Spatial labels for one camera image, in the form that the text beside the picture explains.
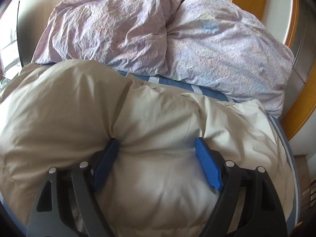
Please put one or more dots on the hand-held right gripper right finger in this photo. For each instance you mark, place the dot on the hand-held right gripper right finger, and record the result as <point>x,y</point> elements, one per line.
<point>207,163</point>

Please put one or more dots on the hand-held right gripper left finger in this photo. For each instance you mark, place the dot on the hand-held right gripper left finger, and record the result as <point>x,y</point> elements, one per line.
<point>106,163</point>

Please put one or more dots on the beige puffer jacket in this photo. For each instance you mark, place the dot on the beige puffer jacket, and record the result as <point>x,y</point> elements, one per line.
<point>74,118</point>

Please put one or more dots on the blue striped bed sheet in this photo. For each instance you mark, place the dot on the blue striped bed sheet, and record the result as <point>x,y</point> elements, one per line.
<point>172,84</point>

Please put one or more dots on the pink floral duvet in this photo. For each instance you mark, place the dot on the pink floral duvet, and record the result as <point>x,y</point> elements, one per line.
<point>128,29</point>

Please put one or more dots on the grey glass sliding door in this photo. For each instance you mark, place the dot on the grey glass sliding door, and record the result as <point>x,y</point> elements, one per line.
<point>306,61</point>

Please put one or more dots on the window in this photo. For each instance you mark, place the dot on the window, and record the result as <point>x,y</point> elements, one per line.
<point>9,42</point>

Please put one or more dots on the wooden door frame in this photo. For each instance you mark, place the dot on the wooden door frame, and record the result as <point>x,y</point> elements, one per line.
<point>249,0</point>

